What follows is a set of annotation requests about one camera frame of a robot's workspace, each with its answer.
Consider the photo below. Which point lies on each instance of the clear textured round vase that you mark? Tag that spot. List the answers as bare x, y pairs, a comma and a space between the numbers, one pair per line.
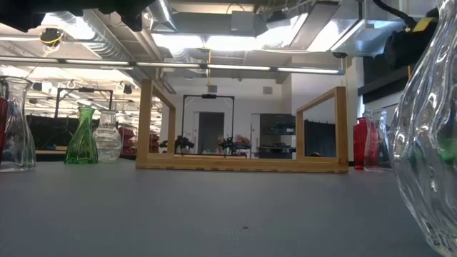
107, 142

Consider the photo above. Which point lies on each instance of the green twisted glass vase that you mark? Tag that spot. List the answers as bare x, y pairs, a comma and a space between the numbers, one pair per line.
81, 142

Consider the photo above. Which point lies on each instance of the red ribbed glass vase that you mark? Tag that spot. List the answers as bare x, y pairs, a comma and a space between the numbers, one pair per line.
358, 142

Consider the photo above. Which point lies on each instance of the clear wide-rim glass vase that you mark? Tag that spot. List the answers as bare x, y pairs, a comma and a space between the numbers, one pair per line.
382, 142

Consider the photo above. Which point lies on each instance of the clear wavy glass vase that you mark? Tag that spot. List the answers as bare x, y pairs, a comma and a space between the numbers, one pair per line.
421, 142

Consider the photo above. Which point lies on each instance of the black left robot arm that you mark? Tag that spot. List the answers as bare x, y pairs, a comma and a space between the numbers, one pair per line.
35, 10

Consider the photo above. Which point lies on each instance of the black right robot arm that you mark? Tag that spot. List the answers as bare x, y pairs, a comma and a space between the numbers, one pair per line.
403, 50

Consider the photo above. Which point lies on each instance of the black background robot arm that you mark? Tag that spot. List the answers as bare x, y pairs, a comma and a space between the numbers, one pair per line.
184, 143

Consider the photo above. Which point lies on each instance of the black round ceiling device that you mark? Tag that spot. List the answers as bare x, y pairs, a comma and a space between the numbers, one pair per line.
51, 35

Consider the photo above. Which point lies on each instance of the small grey hanging box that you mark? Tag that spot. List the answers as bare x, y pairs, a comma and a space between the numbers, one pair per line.
212, 89

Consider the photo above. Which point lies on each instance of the grey ceiling ventilation box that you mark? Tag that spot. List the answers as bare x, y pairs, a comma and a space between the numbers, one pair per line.
242, 21

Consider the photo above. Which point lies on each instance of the red storage bins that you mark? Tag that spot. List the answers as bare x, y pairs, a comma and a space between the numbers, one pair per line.
126, 137

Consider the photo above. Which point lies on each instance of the black divider panel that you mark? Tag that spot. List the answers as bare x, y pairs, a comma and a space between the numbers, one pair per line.
53, 132

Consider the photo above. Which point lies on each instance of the grey door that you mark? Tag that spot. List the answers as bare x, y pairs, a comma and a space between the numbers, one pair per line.
210, 128

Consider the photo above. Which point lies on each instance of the wooden background table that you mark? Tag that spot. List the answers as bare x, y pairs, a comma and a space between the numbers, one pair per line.
50, 151

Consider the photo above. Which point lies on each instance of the smooth red glass vase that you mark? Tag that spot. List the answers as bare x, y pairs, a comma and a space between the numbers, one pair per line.
2, 125

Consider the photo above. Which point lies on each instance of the clear glass carafe vase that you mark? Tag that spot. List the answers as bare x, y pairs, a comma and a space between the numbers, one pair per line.
18, 142

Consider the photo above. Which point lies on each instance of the black background cabinet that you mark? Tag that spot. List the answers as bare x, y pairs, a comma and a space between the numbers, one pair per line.
276, 128

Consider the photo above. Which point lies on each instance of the dark curtain panel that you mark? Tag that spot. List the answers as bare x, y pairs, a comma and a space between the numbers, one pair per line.
321, 139

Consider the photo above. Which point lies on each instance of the long silver spiral duct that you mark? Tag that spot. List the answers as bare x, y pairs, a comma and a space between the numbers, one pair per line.
107, 43

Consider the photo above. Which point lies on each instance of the short silver spiral duct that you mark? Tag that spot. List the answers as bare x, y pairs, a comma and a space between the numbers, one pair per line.
162, 14

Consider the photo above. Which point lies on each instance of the overhead frame light bar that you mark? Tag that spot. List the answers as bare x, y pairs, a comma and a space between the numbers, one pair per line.
171, 65

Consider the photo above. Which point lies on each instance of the black background rig frame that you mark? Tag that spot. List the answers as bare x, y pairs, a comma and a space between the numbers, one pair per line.
84, 90
183, 125

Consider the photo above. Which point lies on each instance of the square wall vent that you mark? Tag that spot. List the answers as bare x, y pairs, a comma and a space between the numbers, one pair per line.
267, 90

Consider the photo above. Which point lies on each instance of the wooden shelf frame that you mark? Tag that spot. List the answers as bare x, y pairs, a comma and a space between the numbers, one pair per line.
242, 165

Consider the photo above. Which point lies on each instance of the large metallic ceiling duct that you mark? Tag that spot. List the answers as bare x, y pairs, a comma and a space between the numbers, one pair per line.
321, 28

